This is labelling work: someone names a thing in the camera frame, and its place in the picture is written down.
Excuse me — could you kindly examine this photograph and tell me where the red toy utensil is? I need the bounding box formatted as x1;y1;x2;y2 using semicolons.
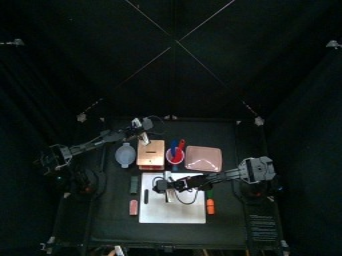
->
175;138;187;161

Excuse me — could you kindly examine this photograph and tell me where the orange toy piece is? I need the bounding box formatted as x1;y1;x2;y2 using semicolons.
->
205;198;216;216

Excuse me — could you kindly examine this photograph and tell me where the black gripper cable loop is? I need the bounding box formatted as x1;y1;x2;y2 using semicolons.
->
175;187;200;206

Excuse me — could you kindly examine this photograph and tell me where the wooden drawer cabinet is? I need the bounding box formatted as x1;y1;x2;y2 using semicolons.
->
136;139;167;168

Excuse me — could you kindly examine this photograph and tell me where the clear plastic bowl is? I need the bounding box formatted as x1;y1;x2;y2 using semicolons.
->
113;142;137;170

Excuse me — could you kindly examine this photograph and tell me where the red drawer with wooden knob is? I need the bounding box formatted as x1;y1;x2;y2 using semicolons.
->
137;164;165;172

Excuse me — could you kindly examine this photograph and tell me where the thin diagonal brace cable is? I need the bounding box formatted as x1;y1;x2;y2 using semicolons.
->
122;0;261;118
80;0;236;117

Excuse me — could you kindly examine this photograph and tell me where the orange eraser left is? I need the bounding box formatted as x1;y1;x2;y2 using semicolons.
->
128;199;140;217

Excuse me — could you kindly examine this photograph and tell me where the pink square tray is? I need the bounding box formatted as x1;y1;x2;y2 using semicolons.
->
183;145;224;174

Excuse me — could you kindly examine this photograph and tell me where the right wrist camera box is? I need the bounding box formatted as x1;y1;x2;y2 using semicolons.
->
151;176;169;195

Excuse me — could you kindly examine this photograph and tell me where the blue toy utensil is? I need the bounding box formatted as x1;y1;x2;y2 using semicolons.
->
169;139;179;161

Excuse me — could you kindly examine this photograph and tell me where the red plastic cup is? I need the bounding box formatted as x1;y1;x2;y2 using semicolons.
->
164;147;187;166

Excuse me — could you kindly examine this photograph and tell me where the black ribbed pad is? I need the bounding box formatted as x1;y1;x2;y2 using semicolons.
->
245;213;280;248

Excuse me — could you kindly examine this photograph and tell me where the white cutting board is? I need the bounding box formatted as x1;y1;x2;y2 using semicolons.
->
137;171;208;225

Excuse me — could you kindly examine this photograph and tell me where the green striped block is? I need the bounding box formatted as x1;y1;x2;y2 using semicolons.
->
128;175;140;195

